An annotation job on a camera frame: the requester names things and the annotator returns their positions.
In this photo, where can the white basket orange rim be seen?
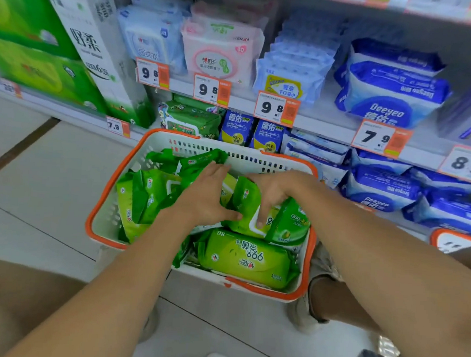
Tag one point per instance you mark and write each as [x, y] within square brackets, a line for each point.
[161, 143]

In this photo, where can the pile of green wipe packets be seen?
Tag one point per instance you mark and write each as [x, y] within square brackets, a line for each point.
[245, 261]

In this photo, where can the large green tissue pack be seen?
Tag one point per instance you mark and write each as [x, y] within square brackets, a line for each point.
[37, 74]
[22, 4]

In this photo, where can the person's right thumb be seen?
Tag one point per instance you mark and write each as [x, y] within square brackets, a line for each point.
[264, 212]

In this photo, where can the person's right forearm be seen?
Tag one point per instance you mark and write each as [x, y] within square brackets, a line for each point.
[393, 284]

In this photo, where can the person's left hand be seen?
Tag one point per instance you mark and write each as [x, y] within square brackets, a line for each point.
[201, 200]

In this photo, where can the person's left forearm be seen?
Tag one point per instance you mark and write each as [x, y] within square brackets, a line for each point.
[115, 288]

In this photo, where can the person's right hand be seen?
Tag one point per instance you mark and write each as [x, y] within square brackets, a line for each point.
[289, 186]

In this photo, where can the person's left leg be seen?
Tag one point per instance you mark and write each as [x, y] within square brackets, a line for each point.
[13, 309]

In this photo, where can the light blue wipes pack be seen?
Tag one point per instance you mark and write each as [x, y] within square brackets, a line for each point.
[152, 37]

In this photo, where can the green wipes pack on shelf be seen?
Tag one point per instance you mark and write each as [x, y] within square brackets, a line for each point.
[191, 119]

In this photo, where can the green wipes pack white flap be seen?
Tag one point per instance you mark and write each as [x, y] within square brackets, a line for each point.
[244, 197]

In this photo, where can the person's right leg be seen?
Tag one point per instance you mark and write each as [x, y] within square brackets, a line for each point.
[347, 305]

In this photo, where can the row of pale blue packets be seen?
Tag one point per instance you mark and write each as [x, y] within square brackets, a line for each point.
[300, 64]

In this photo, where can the person's leg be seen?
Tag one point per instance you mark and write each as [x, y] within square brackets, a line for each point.
[13, 309]
[347, 305]

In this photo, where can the person's left thumb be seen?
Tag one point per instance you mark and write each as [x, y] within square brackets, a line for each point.
[229, 216]

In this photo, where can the white tissue roll pack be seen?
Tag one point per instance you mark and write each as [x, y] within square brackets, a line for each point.
[95, 54]

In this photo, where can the small blue yellow wipes pack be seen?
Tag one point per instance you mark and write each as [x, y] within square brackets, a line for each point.
[267, 136]
[237, 128]

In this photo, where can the white metal shelf unit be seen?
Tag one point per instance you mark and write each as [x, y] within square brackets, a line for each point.
[327, 128]

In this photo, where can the beige right shoe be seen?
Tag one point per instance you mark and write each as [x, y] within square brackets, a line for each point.
[322, 263]

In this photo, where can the pink wipes pack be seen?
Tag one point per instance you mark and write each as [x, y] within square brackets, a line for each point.
[220, 50]

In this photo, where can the white orange price tag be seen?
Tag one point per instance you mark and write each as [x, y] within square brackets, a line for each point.
[150, 74]
[209, 90]
[452, 242]
[116, 127]
[11, 88]
[466, 164]
[377, 138]
[274, 108]

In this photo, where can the white blue flat wipes pack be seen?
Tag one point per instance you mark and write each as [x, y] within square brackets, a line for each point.
[318, 150]

